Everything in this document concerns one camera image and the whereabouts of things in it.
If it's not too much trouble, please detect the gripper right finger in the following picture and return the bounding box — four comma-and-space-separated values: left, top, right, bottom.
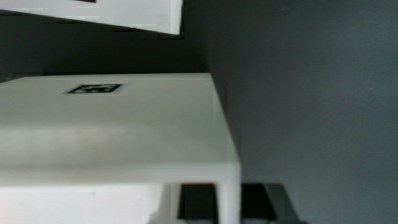
266, 183, 306, 224

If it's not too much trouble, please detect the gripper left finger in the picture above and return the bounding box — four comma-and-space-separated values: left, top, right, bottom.
148, 183, 182, 224

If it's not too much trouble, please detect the white drawer tray with tag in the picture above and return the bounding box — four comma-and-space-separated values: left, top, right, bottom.
0, 73, 242, 224

